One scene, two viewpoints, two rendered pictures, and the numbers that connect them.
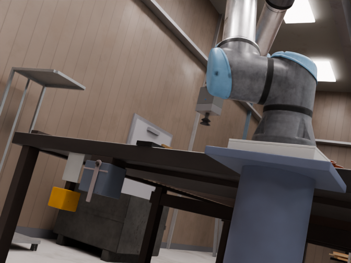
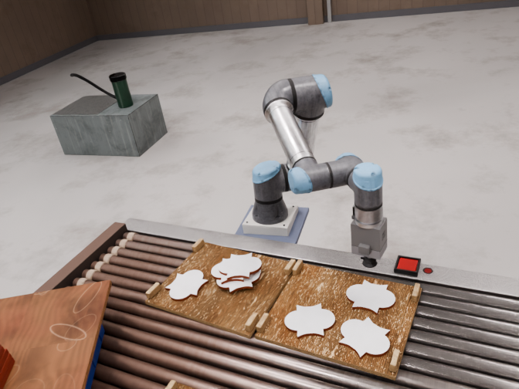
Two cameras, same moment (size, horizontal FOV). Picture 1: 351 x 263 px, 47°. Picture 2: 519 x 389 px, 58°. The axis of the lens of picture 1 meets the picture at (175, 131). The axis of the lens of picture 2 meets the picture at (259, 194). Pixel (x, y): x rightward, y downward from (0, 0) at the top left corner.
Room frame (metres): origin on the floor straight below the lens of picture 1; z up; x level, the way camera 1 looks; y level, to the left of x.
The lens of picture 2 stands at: (2.57, -0.58, 1.99)
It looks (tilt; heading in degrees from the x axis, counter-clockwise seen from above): 30 degrees down; 170
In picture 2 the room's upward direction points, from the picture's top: 9 degrees counter-clockwise
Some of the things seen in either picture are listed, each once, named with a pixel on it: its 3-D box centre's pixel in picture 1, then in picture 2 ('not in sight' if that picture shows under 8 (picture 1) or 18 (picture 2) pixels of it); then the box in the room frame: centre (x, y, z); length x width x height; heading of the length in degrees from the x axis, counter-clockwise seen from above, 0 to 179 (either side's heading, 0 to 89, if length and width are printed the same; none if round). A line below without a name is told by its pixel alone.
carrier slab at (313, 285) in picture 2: not in sight; (340, 312); (1.58, -0.21, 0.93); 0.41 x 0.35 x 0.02; 49
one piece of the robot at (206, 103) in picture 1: (212, 100); (366, 235); (1.57, -0.12, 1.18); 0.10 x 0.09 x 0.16; 134
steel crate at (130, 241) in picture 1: (111, 223); not in sight; (5.46, 0.54, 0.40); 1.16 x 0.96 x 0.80; 59
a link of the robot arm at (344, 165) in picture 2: not in sight; (347, 171); (1.47, -0.12, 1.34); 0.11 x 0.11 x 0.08; 89
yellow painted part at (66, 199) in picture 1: (69, 180); not in sight; (1.69, 0.38, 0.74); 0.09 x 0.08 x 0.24; 51
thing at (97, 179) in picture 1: (101, 180); not in sight; (1.58, 0.24, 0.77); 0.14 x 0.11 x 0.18; 51
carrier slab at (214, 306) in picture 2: not in sight; (223, 283); (1.30, -0.53, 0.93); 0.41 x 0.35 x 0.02; 47
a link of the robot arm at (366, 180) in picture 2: not in sight; (367, 185); (1.56, -0.11, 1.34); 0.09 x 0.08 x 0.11; 179
